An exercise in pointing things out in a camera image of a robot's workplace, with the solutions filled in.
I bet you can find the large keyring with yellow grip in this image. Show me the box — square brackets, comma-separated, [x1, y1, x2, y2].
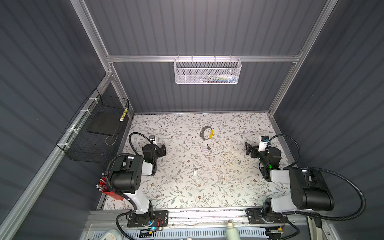
[200, 126, 214, 141]

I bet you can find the white wire basket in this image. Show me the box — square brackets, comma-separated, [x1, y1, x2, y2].
[173, 57, 242, 85]

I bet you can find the black wire basket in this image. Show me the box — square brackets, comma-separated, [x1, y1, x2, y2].
[57, 91, 130, 164]

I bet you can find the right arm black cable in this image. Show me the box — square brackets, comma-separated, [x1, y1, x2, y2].
[268, 134, 367, 221]

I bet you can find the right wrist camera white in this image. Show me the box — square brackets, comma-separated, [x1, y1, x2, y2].
[258, 136, 269, 152]

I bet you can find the white bottle with red cap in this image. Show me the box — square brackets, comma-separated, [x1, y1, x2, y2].
[226, 220, 241, 240]

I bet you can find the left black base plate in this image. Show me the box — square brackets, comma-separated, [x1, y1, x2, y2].
[127, 210, 169, 228]

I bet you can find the red cup with pens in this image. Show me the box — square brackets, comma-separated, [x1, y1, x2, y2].
[96, 176, 125, 201]

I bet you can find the aluminium rail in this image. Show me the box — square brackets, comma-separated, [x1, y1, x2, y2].
[89, 206, 310, 229]

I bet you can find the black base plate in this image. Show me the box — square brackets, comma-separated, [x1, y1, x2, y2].
[245, 208, 286, 226]
[127, 210, 169, 228]

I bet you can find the white rounded device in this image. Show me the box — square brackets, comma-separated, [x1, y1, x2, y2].
[99, 229, 123, 240]

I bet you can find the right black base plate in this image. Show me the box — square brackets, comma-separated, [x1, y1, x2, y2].
[245, 208, 286, 226]

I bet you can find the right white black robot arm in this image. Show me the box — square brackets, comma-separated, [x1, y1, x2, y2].
[245, 142, 335, 223]

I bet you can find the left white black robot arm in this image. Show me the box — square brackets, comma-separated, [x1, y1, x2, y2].
[104, 144, 166, 227]

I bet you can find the white slotted cable duct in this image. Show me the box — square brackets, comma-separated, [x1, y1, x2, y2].
[126, 227, 270, 240]

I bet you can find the yellow green marker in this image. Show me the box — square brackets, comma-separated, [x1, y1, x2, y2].
[120, 108, 128, 122]

